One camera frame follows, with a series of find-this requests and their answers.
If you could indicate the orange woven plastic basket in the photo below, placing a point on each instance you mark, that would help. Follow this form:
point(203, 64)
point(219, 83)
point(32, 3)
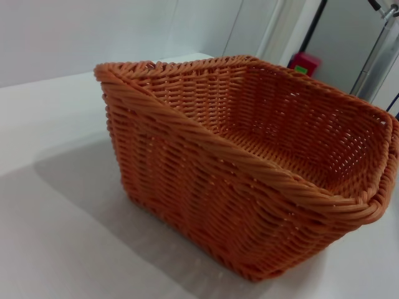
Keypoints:
point(199, 174)

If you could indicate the red box with green label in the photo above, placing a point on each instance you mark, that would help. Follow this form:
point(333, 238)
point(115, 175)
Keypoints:
point(305, 63)

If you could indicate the silver metal stand pole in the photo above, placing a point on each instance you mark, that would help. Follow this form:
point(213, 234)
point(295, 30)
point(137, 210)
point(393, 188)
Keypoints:
point(372, 59)

